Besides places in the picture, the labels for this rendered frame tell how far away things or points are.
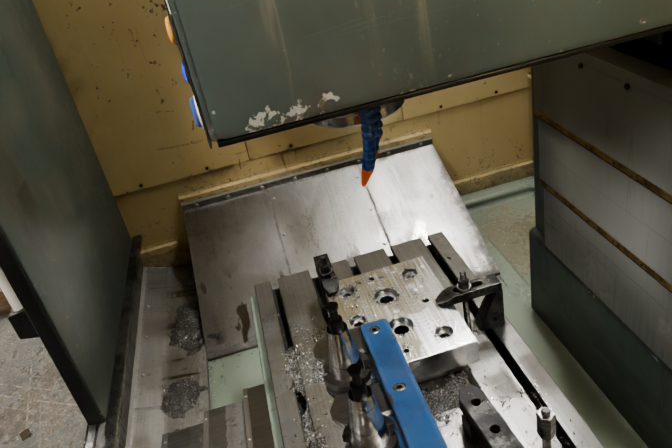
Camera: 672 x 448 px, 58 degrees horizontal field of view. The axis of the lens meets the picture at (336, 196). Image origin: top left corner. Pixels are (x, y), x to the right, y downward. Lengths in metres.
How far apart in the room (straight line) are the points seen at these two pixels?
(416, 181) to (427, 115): 0.24
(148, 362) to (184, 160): 0.64
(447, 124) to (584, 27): 1.54
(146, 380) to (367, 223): 0.80
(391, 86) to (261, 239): 1.42
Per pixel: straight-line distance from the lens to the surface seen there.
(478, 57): 0.63
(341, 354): 0.77
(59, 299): 1.42
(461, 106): 2.18
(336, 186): 2.06
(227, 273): 1.93
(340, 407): 0.77
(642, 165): 1.10
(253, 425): 1.45
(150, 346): 1.88
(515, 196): 2.33
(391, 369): 0.79
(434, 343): 1.16
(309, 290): 1.48
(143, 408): 1.71
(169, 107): 1.98
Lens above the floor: 1.79
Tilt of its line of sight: 29 degrees down
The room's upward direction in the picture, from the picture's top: 12 degrees counter-clockwise
